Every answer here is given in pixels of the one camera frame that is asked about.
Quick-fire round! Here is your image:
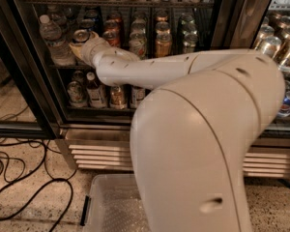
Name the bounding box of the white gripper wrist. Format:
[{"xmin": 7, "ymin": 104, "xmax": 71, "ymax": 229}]
[{"xmin": 69, "ymin": 31, "xmax": 110, "ymax": 67}]

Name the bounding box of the blue pepsi can front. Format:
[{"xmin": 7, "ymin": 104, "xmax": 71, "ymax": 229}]
[{"xmin": 72, "ymin": 29, "xmax": 90, "ymax": 44}]

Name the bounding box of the blue pepsi can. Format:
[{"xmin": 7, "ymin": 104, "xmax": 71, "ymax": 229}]
[
  {"xmin": 79, "ymin": 19, "xmax": 95, "ymax": 31},
  {"xmin": 72, "ymin": 29, "xmax": 90, "ymax": 44}
]

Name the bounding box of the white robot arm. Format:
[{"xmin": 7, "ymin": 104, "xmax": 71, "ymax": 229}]
[{"xmin": 71, "ymin": 37, "xmax": 285, "ymax": 232}]

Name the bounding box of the clear water bottle middle shelf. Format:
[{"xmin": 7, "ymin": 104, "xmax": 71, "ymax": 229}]
[{"xmin": 40, "ymin": 14, "xmax": 76, "ymax": 66}]

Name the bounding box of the red coca-cola can front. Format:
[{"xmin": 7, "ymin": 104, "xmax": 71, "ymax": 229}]
[{"xmin": 102, "ymin": 31, "xmax": 121, "ymax": 47}]

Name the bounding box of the red coca-cola can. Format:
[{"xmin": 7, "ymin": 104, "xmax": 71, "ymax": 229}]
[
  {"xmin": 103, "ymin": 19, "xmax": 120, "ymax": 33},
  {"xmin": 102, "ymin": 31, "xmax": 121, "ymax": 47}
]

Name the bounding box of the small can bottom shelf left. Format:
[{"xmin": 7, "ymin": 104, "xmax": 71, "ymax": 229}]
[{"xmin": 67, "ymin": 81, "xmax": 87, "ymax": 107}]

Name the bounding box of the white green soda can front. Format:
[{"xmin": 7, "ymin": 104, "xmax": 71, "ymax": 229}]
[{"xmin": 129, "ymin": 33, "xmax": 147, "ymax": 59}]

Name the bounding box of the gold can bottom shelf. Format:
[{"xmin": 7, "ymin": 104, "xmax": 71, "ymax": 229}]
[{"xmin": 110, "ymin": 86, "xmax": 128, "ymax": 109}]

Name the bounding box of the stainless steel fridge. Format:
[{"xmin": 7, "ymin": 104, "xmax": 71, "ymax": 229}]
[{"xmin": 0, "ymin": 0, "xmax": 290, "ymax": 181}]

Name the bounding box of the orange gold soda can front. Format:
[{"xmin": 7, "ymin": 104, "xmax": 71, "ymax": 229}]
[{"xmin": 155, "ymin": 33, "xmax": 172, "ymax": 57}]

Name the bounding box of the green silver soda can front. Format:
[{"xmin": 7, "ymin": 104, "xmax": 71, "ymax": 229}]
[{"xmin": 183, "ymin": 34, "xmax": 198, "ymax": 53}]

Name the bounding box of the steel fridge grille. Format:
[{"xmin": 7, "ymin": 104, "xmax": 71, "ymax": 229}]
[{"xmin": 55, "ymin": 138, "xmax": 290, "ymax": 179}]

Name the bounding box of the brown tea bottle white cap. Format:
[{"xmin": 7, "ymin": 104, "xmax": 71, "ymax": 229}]
[{"xmin": 86, "ymin": 72, "xmax": 107, "ymax": 108}]

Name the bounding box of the dark juice bottle white cap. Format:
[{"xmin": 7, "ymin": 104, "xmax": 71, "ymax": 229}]
[{"xmin": 130, "ymin": 86, "xmax": 146, "ymax": 108}]

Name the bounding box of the clear plastic storage bin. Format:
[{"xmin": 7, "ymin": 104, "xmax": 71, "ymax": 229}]
[{"xmin": 80, "ymin": 174, "xmax": 151, "ymax": 232}]

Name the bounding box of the black floor cable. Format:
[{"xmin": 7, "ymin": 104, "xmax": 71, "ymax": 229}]
[{"xmin": 0, "ymin": 136, "xmax": 78, "ymax": 232}]

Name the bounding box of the open fridge door frame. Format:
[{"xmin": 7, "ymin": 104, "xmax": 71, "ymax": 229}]
[{"xmin": 209, "ymin": 0, "xmax": 290, "ymax": 148}]

